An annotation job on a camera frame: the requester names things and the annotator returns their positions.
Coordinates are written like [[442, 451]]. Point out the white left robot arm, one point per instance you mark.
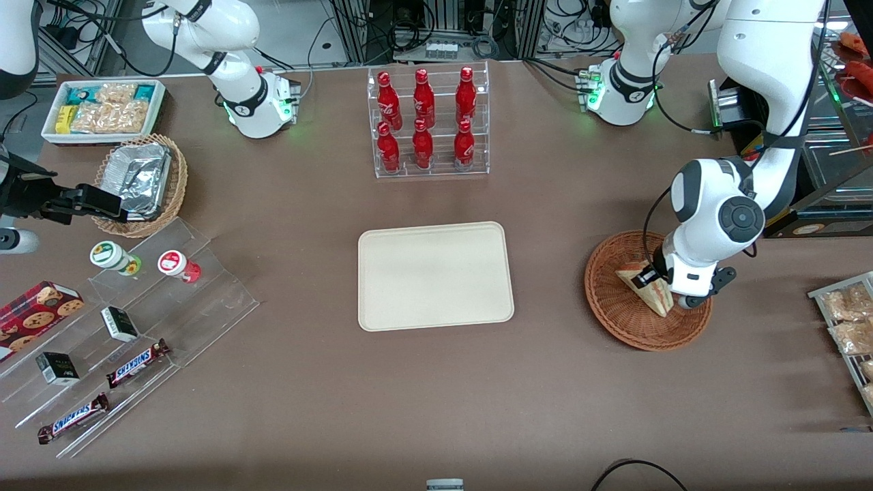
[[764, 68]]

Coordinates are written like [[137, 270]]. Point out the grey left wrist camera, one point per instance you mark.
[[682, 301]]

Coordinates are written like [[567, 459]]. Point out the white snack bin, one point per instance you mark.
[[49, 133]]

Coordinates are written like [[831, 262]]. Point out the white power strip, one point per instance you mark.
[[442, 50]]

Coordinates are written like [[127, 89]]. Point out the aluminium frame rack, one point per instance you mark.
[[351, 31]]

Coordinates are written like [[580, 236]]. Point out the clear acrylic bottle rack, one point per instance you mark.
[[440, 170]]

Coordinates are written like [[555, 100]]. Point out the Snickers chocolate bar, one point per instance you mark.
[[136, 363], [74, 418]]

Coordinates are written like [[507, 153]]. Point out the small black carton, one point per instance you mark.
[[58, 368], [119, 324]]

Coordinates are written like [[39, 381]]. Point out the brown wicker basket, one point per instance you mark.
[[634, 327]]

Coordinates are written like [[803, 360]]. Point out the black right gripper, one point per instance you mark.
[[27, 193]]

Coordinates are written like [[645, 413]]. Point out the red cola bottle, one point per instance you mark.
[[423, 149], [389, 151], [466, 95], [423, 99], [389, 102], [464, 149]]

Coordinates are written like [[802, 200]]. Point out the red cookie box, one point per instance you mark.
[[34, 317]]

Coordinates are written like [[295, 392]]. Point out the triangular sandwich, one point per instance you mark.
[[655, 300]]

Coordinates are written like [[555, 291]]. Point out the light wicker basket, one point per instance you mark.
[[179, 181]]

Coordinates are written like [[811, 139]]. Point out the small clear cracker bag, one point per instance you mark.
[[116, 92]]

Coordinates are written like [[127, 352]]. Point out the aluminium foil tray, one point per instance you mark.
[[140, 177]]

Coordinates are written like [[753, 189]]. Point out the teal snack packet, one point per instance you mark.
[[145, 91], [78, 94]]

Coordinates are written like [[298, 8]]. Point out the orange grilled sausage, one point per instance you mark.
[[861, 71], [856, 42]]

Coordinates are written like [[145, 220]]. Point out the small grey device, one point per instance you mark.
[[445, 485]]

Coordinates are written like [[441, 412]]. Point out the red strawberry yogurt cup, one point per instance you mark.
[[174, 263]]

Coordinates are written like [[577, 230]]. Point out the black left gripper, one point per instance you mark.
[[659, 263]]

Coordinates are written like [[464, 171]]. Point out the black sealing machine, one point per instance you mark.
[[738, 112]]

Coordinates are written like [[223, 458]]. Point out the large clear cracker bag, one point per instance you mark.
[[112, 117]]

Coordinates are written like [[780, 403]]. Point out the clear bagged pastry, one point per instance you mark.
[[869, 395], [867, 369], [849, 303], [852, 337]]

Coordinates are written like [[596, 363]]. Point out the green sunflower yogurt cup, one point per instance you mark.
[[109, 255]]

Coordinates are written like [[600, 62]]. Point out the yellow snack packet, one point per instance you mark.
[[64, 119]]

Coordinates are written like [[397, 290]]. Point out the glass food display case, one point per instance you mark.
[[852, 123]]

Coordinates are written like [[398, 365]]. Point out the beige serving tray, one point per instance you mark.
[[423, 286]]

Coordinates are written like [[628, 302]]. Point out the clear acrylic stepped shelf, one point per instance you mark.
[[204, 307]]

